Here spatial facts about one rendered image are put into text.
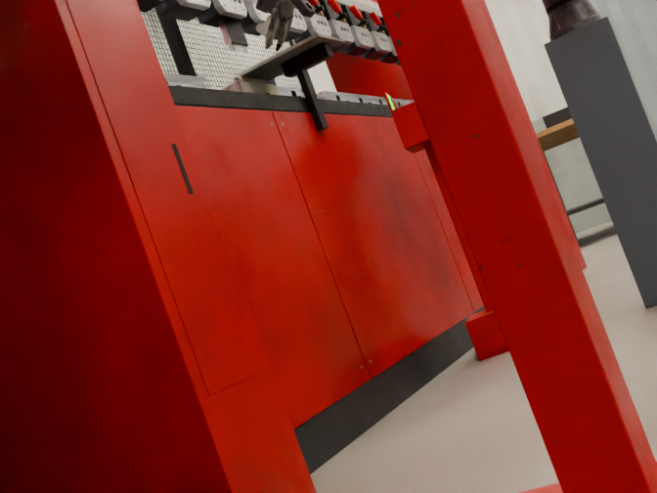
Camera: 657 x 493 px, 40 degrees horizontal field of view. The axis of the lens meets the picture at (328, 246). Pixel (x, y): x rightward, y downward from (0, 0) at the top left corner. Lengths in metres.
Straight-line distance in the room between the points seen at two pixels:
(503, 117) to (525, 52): 9.61
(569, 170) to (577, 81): 7.56
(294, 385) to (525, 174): 1.37
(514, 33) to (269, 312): 8.52
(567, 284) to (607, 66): 1.96
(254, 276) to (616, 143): 1.11
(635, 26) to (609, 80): 7.57
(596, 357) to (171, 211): 1.07
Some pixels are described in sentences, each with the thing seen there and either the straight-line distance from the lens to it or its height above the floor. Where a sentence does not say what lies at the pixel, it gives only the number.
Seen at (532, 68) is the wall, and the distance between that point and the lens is 10.24.
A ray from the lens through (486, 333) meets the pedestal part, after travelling 2.70.
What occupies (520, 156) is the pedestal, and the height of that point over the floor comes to 0.39.
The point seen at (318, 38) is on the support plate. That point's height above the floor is 0.99.
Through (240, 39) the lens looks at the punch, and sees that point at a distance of 2.71.
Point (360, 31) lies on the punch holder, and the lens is 3.56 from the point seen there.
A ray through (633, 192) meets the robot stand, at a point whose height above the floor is 0.31.
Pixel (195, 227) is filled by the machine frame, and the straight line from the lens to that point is 1.66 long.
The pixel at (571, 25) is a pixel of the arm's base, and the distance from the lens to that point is 2.63.
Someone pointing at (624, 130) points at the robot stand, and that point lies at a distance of 2.58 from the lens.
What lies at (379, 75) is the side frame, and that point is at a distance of 4.81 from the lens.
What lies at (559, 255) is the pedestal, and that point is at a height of 0.31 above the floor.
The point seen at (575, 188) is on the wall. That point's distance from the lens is 10.15.
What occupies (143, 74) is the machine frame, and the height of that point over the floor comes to 0.84.
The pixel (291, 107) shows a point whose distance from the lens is 2.46.
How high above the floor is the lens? 0.35
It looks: 3 degrees up
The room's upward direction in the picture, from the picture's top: 20 degrees counter-clockwise
